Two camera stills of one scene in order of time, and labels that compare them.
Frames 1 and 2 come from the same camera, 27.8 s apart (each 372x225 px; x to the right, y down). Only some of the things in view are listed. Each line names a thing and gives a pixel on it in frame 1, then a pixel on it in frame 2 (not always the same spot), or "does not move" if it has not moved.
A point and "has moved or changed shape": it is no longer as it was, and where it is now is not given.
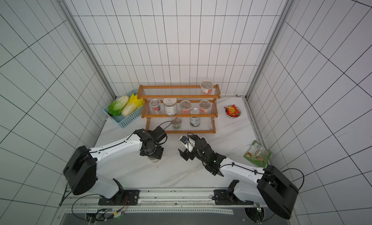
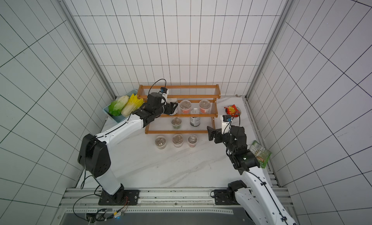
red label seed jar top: (206, 87) → (178, 140)
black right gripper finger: (184, 154) → (210, 132)
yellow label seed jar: (153, 159) has moved or changed shape
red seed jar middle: (185, 105) does not move
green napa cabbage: (115, 107) does not move
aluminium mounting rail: (185, 201) does not move
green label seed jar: (176, 122) does not move
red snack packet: (232, 111) does not move
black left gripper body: (147, 151) → (159, 110)
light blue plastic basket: (121, 120) does not move
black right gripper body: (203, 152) → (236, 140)
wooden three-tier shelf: (178, 109) does not move
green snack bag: (257, 154) does not move
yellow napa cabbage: (133, 103) does not move
